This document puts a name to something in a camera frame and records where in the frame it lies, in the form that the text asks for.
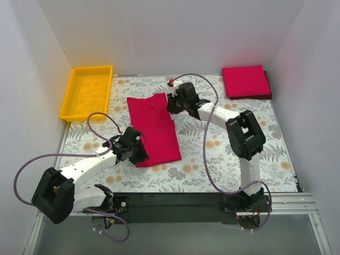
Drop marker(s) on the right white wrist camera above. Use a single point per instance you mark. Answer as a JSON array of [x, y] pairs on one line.
[[174, 85]]

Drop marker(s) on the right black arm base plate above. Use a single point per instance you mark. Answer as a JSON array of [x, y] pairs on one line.
[[235, 204]]

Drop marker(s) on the aluminium frame rail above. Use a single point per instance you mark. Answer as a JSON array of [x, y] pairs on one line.
[[177, 223]]

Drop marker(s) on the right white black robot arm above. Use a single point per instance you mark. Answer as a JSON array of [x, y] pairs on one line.
[[246, 139]]

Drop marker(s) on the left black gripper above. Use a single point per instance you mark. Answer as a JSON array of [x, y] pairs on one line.
[[141, 152]]

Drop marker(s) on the folded crimson t-shirt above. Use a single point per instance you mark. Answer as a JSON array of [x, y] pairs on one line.
[[246, 82]]

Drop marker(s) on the crimson t-shirt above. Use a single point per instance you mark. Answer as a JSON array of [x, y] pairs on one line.
[[246, 82], [149, 115]]

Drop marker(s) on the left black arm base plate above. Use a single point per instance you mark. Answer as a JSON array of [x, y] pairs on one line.
[[112, 205]]

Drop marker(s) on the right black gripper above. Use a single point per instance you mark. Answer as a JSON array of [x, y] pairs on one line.
[[172, 103]]

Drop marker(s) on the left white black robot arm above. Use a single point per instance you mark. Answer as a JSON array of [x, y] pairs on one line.
[[60, 192]]

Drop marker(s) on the yellow plastic bin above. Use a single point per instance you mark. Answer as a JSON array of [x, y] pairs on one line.
[[88, 91]]

